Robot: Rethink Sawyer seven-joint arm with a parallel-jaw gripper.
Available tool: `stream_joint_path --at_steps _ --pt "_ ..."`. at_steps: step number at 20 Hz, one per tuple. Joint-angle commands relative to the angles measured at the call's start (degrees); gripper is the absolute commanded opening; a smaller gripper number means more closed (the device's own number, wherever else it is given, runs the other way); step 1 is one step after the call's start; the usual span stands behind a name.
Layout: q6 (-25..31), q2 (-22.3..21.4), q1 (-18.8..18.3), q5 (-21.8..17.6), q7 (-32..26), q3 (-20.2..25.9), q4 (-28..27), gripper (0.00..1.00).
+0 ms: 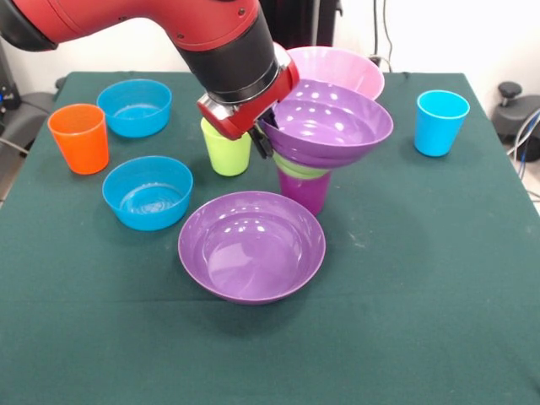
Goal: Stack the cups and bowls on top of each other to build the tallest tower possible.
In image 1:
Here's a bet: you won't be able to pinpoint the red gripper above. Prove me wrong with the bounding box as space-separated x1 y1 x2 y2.
196 41 301 160

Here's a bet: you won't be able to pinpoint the green ribbed bowl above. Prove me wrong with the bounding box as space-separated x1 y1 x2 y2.
274 154 332 180

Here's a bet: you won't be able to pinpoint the purple bowl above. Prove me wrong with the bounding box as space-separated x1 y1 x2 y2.
177 191 327 306
258 78 395 170

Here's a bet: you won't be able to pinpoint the purple cup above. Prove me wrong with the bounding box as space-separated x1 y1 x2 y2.
278 166 333 217

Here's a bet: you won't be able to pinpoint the lime green cup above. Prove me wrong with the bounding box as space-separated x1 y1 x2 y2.
200 116 253 177

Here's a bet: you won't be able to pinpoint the large pink bowl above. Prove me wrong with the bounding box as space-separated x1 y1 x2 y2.
285 46 386 102

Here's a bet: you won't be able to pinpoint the blue bowl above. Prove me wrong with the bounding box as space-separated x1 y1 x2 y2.
101 155 194 232
96 78 173 138

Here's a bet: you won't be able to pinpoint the blue cup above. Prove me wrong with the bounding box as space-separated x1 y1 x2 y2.
413 89 471 158

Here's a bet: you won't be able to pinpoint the orange cup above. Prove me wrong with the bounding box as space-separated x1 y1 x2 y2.
46 103 111 176

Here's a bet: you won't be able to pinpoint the dark green tablecloth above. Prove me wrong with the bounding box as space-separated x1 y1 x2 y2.
0 70 540 405

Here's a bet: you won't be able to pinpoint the grey chair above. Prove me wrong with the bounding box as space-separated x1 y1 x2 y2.
0 90 57 154

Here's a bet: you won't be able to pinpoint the black knob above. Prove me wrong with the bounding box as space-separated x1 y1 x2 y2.
496 81 525 111

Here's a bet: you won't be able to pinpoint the dark grey base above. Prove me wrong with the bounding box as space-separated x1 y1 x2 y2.
492 94 540 147

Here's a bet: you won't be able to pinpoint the black equipment box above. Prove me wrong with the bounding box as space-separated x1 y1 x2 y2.
0 37 22 127

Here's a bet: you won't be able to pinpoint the black wall cable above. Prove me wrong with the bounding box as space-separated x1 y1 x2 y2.
369 0 395 73

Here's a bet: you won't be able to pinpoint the blue and grey cables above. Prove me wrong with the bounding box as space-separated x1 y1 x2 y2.
505 107 540 199

